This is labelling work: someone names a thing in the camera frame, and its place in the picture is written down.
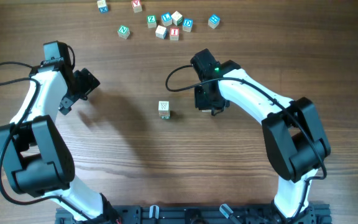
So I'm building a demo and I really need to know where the green W wooden block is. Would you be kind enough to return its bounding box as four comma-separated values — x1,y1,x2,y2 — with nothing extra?
158,101,170,113

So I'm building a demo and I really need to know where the red 6 wooden block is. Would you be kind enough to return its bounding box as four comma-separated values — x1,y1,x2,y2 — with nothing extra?
159,112,170,117

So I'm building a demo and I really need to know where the green N wooden block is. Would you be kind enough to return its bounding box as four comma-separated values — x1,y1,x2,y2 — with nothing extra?
117,25,131,39

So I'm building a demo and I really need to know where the red I wooden block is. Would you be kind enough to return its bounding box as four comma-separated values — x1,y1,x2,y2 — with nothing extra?
170,27,180,41

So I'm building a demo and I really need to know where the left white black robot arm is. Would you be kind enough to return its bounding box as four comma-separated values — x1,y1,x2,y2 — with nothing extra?
0,41,122,223

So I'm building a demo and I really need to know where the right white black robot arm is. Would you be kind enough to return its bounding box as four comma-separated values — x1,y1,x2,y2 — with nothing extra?
190,49,331,221

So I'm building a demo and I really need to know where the blue D wooden block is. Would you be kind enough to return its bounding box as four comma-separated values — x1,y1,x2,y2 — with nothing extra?
182,18,193,32

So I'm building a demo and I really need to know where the blue arrows wooden block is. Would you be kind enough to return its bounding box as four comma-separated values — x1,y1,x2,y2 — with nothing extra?
208,14,221,29

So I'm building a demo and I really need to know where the blue X wooden block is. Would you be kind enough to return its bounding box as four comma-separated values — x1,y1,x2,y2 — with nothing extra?
97,0,109,14

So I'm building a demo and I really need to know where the white blue-sided wooden block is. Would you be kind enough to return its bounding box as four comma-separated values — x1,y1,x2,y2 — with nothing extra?
155,25,167,39

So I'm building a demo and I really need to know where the plain top wooden block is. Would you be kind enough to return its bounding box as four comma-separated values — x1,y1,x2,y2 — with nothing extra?
172,11,183,26

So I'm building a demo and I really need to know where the blue L wooden block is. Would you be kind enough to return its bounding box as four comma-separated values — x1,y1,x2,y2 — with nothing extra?
161,12,173,27

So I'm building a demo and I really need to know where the green Z wooden block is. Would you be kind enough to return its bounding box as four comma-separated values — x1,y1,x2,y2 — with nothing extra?
147,15,157,28

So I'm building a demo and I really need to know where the red V wooden block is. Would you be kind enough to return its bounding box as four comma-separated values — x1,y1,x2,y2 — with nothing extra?
131,0,142,13

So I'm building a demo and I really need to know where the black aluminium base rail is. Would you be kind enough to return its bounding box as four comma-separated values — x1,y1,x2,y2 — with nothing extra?
55,203,333,224

